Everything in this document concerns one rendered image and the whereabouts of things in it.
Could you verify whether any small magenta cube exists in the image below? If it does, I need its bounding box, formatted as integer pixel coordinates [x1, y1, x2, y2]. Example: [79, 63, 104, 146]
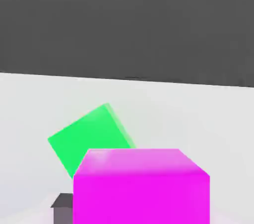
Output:
[72, 148, 211, 224]

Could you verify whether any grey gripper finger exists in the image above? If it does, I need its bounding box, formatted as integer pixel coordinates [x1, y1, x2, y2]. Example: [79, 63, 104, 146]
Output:
[31, 193, 74, 224]

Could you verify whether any small green cube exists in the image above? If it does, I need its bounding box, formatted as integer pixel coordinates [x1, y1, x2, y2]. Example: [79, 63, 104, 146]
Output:
[47, 102, 137, 180]

